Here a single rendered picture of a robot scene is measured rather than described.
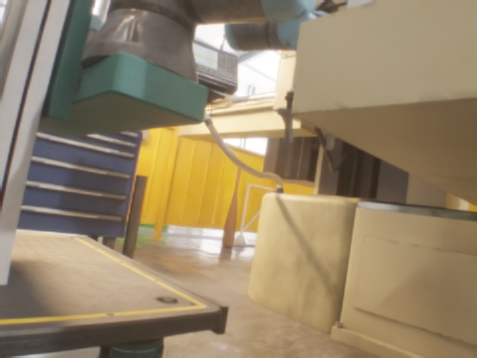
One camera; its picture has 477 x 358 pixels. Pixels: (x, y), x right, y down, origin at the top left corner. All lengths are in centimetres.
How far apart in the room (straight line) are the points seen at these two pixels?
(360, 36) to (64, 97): 46
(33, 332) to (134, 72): 34
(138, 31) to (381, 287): 133
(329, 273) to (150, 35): 137
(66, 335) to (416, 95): 45
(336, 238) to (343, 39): 137
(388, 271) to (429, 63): 130
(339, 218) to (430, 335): 59
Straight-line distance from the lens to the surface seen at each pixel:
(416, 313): 154
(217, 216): 443
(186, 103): 55
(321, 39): 39
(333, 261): 168
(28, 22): 65
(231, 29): 92
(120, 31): 57
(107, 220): 243
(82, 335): 50
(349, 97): 34
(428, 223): 152
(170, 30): 58
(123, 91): 50
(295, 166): 266
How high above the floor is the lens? 50
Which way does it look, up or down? 6 degrees up
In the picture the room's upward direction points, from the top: 9 degrees clockwise
